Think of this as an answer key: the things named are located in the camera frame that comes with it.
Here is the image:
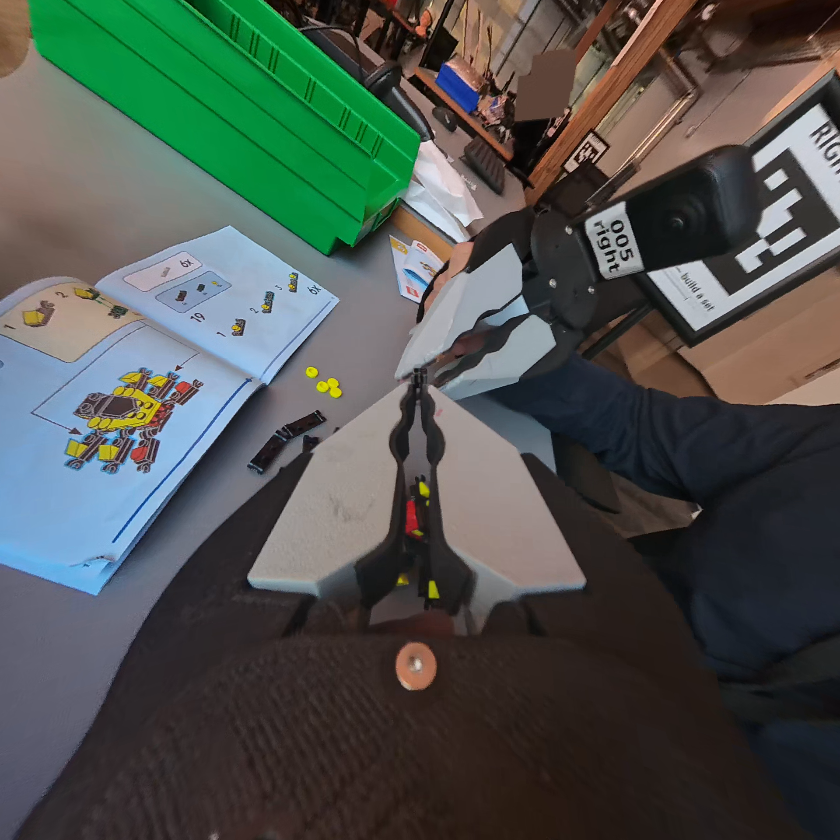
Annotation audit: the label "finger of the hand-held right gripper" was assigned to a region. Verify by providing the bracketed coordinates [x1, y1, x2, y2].
[430, 314, 559, 403]
[395, 244, 529, 379]

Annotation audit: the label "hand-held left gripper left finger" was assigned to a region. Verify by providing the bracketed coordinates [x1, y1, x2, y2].
[247, 379, 422, 632]

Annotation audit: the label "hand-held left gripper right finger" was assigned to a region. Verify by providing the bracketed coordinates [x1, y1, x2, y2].
[420, 382, 587, 636]

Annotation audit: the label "yellow black red lego model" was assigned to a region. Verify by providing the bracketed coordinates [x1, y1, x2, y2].
[394, 479, 442, 601]

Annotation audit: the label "person's right forearm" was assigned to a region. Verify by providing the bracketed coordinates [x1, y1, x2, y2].
[489, 354, 840, 519]

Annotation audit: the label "folded lego leaflet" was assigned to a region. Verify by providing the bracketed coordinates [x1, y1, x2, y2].
[389, 235, 454, 304]

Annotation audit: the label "pile of black lego parts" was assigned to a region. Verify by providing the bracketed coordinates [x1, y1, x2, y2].
[248, 410, 328, 475]

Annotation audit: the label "open lego instruction booklet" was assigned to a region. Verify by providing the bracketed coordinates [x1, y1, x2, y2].
[0, 226, 340, 595]

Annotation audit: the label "person's right hand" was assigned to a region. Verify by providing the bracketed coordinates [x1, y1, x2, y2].
[438, 241, 475, 286]

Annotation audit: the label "white plastic bags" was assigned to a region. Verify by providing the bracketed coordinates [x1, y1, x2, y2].
[402, 140, 484, 244]

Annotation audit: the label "printed tag marker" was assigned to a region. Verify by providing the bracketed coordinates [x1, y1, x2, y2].
[563, 130, 611, 175]

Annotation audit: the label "black keyboard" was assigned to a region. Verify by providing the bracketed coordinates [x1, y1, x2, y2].
[462, 140, 508, 196]

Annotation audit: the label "wooden side desk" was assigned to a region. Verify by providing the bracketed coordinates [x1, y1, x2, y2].
[407, 66, 519, 161]

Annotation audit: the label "wooden pillar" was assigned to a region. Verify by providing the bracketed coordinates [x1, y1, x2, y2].
[525, 0, 700, 207]

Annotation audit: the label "blue box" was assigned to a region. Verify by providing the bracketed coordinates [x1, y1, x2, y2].
[435, 60, 483, 112]

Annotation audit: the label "green plastic bin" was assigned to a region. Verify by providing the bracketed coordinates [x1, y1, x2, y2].
[28, 0, 422, 257]

